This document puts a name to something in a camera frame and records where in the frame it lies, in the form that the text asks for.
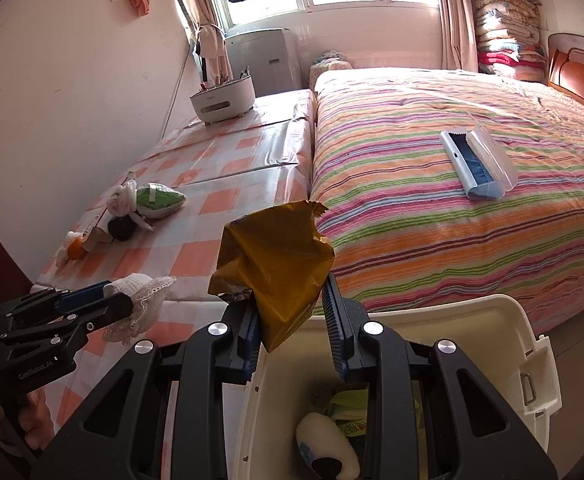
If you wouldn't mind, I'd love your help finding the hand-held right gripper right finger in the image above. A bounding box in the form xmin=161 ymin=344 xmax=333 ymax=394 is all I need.
xmin=321 ymin=275 xmax=558 ymax=480

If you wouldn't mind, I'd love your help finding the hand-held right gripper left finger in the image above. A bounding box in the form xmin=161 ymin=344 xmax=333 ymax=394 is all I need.
xmin=29 ymin=300 xmax=262 ymax=480

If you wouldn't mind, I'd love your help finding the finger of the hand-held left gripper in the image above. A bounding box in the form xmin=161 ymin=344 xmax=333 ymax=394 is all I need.
xmin=0 ymin=292 xmax=134 ymax=346
xmin=1 ymin=282 xmax=112 ymax=319

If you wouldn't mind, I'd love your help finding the white lace cloth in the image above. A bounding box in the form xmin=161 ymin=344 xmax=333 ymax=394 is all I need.
xmin=102 ymin=272 xmax=177 ymax=346

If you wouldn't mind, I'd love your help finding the green plastic snack bag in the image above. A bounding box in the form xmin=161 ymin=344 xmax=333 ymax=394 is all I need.
xmin=322 ymin=387 xmax=374 ymax=442

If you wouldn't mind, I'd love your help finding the yellow snack bag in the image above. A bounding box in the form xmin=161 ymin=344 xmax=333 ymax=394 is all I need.
xmin=208 ymin=200 xmax=336 ymax=354

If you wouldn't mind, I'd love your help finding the white cloth black spot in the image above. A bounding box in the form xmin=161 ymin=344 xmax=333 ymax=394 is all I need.
xmin=294 ymin=412 xmax=362 ymax=480

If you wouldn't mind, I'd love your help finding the white plastic bin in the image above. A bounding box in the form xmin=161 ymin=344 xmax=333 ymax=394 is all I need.
xmin=232 ymin=294 xmax=562 ymax=480

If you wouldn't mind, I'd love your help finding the person's left hand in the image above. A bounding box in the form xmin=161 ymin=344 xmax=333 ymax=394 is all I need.
xmin=21 ymin=389 xmax=57 ymax=454

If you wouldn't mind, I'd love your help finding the small dark container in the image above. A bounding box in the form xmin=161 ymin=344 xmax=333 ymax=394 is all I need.
xmin=107 ymin=217 xmax=136 ymax=244

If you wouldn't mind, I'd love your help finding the white stuffed toy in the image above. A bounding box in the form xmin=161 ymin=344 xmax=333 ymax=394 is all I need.
xmin=108 ymin=179 xmax=156 ymax=234

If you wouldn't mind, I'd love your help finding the green white plastic packet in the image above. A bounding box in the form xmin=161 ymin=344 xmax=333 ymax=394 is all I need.
xmin=136 ymin=185 xmax=188 ymax=222

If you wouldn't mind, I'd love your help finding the striped bed blanket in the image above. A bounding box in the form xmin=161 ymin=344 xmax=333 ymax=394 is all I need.
xmin=309 ymin=67 xmax=584 ymax=337

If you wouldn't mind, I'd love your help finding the checked plastic tablecloth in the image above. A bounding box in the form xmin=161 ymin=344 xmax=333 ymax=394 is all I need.
xmin=31 ymin=89 xmax=319 ymax=433

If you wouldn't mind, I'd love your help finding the white desk organizer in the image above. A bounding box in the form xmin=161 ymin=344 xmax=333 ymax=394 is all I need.
xmin=189 ymin=74 xmax=257 ymax=125

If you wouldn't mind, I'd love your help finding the bunch of pens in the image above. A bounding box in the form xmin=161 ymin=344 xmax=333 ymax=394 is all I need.
xmin=199 ymin=64 xmax=251 ymax=93

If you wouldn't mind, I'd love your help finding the stool with dotted cover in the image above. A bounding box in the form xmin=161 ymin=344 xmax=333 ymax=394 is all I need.
xmin=309 ymin=50 xmax=354 ymax=92

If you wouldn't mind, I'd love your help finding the white air conditioner unit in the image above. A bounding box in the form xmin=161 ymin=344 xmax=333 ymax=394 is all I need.
xmin=224 ymin=27 xmax=304 ymax=98

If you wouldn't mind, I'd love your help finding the beige curtain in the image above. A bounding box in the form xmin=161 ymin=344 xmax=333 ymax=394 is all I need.
xmin=434 ymin=0 xmax=479 ymax=73
xmin=179 ymin=0 xmax=234 ymax=87

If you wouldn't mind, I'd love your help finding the stack of folded quilts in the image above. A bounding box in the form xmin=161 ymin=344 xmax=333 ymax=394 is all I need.
xmin=474 ymin=0 xmax=549 ymax=84

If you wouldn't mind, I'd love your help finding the wooden bed headboard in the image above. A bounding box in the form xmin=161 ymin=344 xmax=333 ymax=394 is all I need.
xmin=545 ymin=32 xmax=584 ymax=124

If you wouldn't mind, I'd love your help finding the white wall cable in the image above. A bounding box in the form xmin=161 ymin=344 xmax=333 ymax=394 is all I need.
xmin=161 ymin=47 xmax=195 ymax=138

